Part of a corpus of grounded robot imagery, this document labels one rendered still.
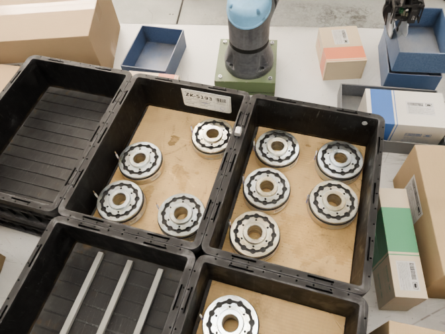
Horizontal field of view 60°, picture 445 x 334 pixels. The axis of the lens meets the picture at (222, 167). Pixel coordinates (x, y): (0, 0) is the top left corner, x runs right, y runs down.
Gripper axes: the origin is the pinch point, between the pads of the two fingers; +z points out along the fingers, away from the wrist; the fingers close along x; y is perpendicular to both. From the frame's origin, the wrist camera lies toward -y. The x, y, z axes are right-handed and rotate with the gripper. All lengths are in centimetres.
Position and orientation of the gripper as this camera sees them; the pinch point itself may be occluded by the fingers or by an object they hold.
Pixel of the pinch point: (393, 32)
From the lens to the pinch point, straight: 127.8
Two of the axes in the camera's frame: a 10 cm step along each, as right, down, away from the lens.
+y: -1.3, 8.4, -5.3
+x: 9.8, 0.4, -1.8
